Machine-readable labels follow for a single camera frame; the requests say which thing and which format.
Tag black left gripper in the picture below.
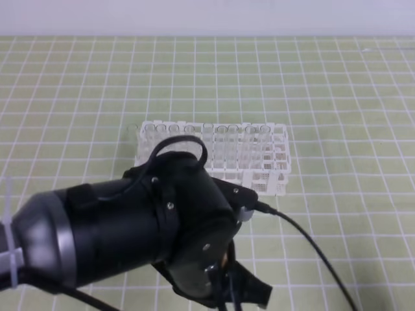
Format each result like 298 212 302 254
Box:
153 154 272 309

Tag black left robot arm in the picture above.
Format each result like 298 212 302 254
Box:
10 152 272 310

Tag white plastic test tube rack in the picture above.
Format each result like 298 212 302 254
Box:
127 121 291 196

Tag green grid tablecloth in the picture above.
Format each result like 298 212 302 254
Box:
1 36 414 310

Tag black left camera cable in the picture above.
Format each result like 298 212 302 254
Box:
254 200 359 311

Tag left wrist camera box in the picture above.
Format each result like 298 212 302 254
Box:
213 178 258 222

